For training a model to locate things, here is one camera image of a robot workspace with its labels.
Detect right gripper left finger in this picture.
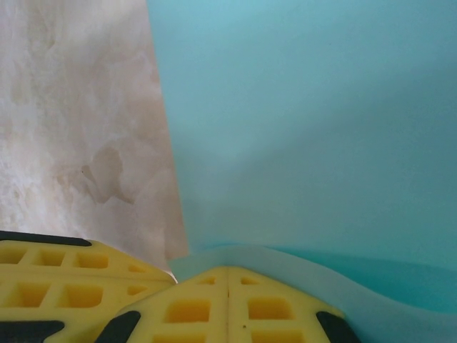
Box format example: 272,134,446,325
109,266,229,343

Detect teal paper sheet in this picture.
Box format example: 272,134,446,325
146,0,457,343

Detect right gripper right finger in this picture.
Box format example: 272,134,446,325
227,266,362,343

